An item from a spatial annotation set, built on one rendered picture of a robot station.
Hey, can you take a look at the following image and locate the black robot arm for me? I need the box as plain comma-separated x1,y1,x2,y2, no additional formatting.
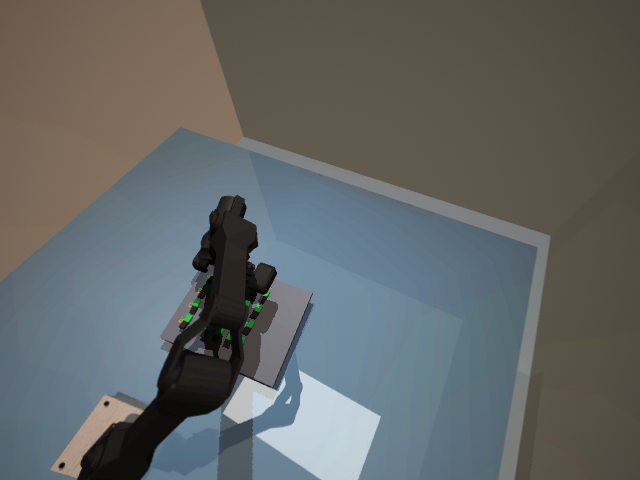
77,195,258,480

